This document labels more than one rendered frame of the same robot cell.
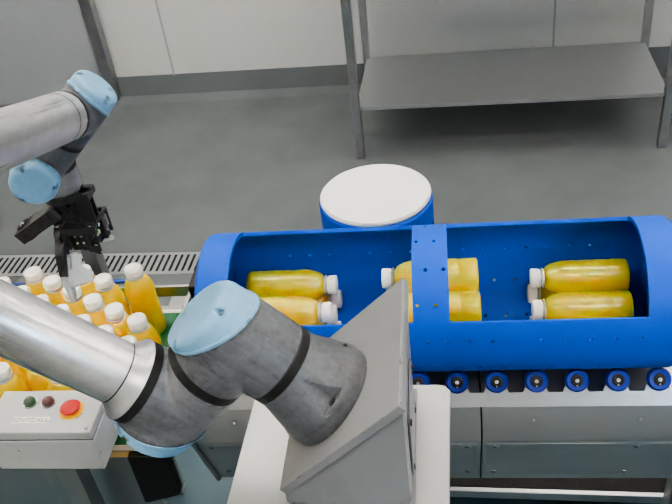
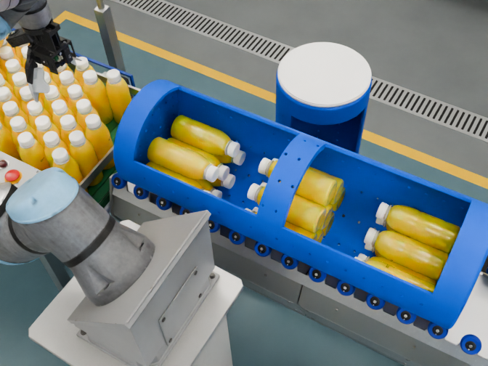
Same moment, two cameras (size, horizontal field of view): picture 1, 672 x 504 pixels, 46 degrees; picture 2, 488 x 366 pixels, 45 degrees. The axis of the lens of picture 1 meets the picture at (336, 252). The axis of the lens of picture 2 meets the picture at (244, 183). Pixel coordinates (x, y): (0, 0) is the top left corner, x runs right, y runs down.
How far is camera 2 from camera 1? 55 cm
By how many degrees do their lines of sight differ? 23
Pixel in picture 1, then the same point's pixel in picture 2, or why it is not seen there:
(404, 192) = (346, 81)
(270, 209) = (316, 14)
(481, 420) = (301, 291)
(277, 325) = (80, 221)
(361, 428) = (107, 319)
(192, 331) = (13, 206)
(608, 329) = (397, 287)
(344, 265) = (254, 134)
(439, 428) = (215, 313)
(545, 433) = (342, 321)
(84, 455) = not seen: hidden behind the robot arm
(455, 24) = not seen: outside the picture
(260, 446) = not seen: hidden behind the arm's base
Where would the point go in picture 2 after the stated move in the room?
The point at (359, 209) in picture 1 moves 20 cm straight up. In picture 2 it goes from (303, 83) to (306, 27)
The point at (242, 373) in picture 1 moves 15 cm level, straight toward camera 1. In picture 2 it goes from (46, 245) to (11, 327)
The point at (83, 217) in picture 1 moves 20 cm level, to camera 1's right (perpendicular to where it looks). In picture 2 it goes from (47, 46) to (125, 64)
